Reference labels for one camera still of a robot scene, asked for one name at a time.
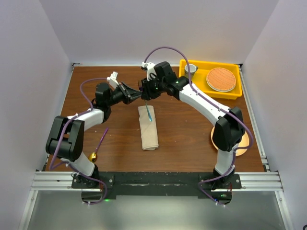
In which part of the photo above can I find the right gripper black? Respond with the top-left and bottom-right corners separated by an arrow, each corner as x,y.
141,75 -> 166,101

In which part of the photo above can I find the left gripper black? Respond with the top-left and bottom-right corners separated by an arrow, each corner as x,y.
106,81 -> 142,107

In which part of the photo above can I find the iridescent fork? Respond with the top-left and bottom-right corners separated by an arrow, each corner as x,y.
138,80 -> 152,122

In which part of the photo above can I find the beige cloth napkin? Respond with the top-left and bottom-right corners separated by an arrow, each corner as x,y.
138,105 -> 159,150

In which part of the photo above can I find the gold purple spoon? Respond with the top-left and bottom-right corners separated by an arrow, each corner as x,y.
88,128 -> 109,163

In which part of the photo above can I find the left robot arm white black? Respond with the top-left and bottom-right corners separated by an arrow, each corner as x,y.
46,82 -> 143,188

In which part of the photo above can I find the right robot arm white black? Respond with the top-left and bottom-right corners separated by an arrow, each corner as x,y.
140,61 -> 245,188

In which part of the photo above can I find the grey ceramic mug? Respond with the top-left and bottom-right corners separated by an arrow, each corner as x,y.
184,64 -> 198,78

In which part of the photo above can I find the yellow plastic tray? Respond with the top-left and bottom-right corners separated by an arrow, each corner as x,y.
189,60 -> 242,100

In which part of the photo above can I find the orange woven coaster plate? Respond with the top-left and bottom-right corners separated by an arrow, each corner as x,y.
206,68 -> 236,92

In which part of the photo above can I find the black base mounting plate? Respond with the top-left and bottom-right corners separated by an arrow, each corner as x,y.
71,172 -> 242,205

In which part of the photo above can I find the golden round plate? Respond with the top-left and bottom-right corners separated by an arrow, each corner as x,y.
211,127 -> 249,157

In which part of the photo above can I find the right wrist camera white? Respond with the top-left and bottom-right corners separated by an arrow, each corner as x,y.
141,62 -> 157,81

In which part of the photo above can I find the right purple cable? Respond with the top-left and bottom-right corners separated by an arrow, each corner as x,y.
143,46 -> 254,178

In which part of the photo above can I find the aluminium frame rail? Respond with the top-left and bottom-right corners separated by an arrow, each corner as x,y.
20,172 -> 294,230

